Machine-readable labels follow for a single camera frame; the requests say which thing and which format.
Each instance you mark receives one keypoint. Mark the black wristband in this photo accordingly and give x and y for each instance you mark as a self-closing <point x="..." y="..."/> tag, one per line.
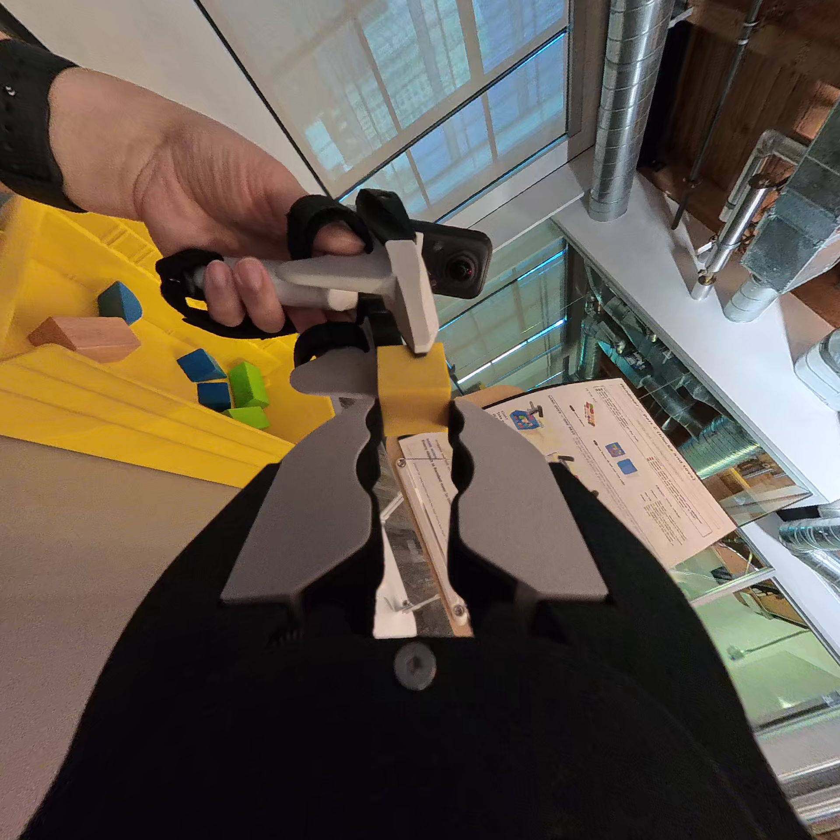
<point x="29" y="118"/>

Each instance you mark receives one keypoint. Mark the silver round air duct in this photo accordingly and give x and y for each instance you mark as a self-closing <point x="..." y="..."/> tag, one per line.
<point x="630" y="98"/>

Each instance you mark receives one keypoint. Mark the grey rectangular duct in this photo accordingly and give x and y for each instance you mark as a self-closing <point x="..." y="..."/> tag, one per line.
<point x="807" y="197"/>

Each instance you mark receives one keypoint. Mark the green wooden block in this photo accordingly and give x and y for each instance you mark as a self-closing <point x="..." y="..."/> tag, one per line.
<point x="248" y="418"/>
<point x="249" y="384"/>

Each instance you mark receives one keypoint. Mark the chrome pipe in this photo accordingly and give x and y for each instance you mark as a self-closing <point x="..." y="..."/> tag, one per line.
<point x="735" y="229"/>

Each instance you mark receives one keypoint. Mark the natural wooden block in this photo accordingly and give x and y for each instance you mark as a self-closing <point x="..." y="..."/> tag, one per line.
<point x="85" y="340"/>

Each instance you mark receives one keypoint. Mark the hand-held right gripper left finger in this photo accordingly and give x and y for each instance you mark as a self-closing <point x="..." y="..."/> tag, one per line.
<point x="308" y="525"/>

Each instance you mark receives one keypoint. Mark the small blue wooden block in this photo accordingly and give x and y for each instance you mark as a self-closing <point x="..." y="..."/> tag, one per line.
<point x="200" y="364"/>
<point x="213" y="397"/>

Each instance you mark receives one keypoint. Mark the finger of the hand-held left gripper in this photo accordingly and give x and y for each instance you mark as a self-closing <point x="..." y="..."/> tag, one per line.
<point x="413" y="295"/>

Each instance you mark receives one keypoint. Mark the blue half-cylinder block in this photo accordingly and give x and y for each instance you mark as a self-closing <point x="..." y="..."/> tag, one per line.
<point x="119" y="303"/>

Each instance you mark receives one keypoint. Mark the yellow plastic bin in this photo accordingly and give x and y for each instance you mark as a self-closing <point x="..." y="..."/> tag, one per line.
<point x="98" y="407"/>

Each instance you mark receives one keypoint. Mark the yellow wooden block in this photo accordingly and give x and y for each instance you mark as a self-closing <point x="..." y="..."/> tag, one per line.
<point x="410" y="400"/>

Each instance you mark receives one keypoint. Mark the printed instruction sheet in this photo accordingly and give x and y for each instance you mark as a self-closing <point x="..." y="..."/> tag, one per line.
<point x="623" y="459"/>

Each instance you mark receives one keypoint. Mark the instruction sheet on wooden board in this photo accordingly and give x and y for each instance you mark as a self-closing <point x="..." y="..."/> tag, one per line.
<point x="499" y="395"/>

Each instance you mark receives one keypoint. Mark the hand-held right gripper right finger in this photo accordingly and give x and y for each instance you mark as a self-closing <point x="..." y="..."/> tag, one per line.
<point x="525" y="525"/>

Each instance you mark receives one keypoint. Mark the glass wall panel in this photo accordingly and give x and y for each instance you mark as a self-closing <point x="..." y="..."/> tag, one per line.
<point x="426" y="79"/>

